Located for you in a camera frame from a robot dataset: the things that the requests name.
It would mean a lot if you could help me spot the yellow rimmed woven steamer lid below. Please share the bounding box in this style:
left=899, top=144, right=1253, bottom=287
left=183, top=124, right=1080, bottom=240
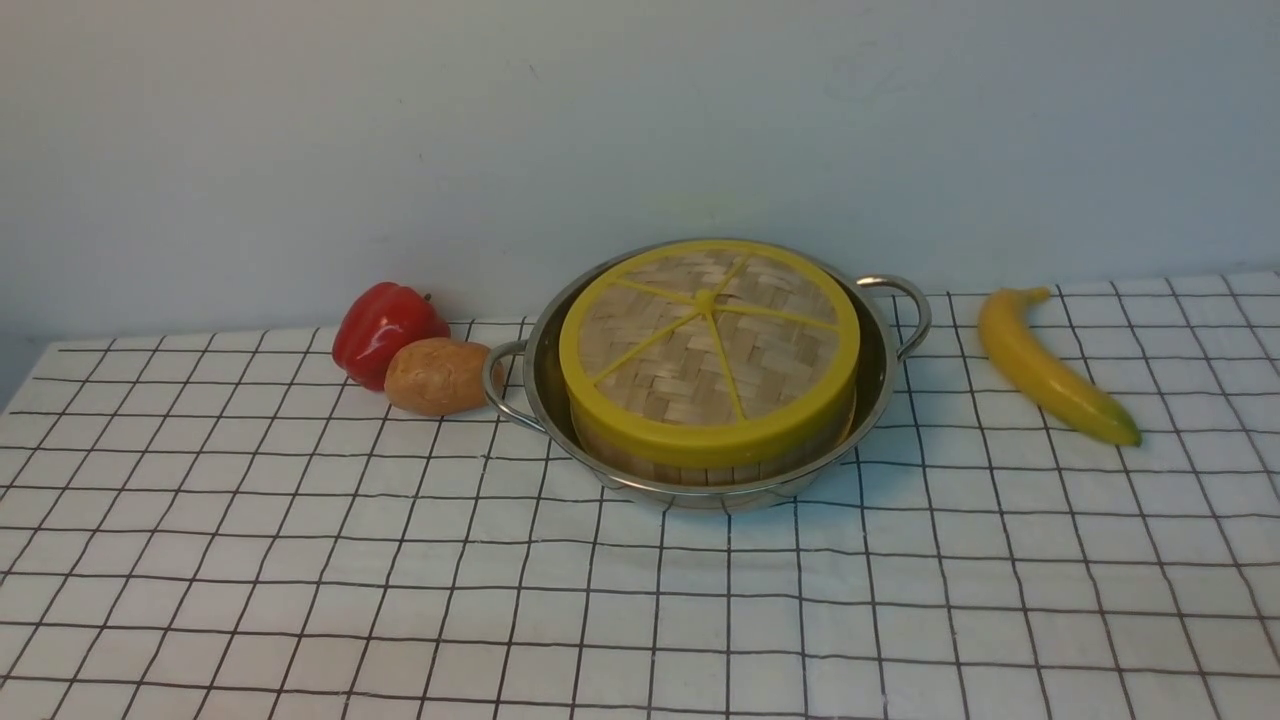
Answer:
left=557, top=240, right=861, bottom=462

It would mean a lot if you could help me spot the yellow rimmed bamboo steamer basket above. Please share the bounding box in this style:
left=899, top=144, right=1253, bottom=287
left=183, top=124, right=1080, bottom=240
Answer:
left=570, top=389, right=858, bottom=486

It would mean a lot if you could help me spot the brown potato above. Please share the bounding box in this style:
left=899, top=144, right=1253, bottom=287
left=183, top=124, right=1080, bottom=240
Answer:
left=384, top=337, right=490, bottom=416

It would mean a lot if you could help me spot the red bell pepper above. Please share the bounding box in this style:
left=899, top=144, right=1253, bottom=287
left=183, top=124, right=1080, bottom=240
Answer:
left=330, top=282, right=452, bottom=393

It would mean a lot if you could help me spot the yellow banana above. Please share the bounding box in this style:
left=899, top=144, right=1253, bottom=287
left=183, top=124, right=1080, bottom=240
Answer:
left=977, top=286, right=1143, bottom=447

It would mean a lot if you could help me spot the white grid tablecloth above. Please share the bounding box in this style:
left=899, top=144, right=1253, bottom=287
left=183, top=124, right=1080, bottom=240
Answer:
left=1, top=272, right=1279, bottom=719

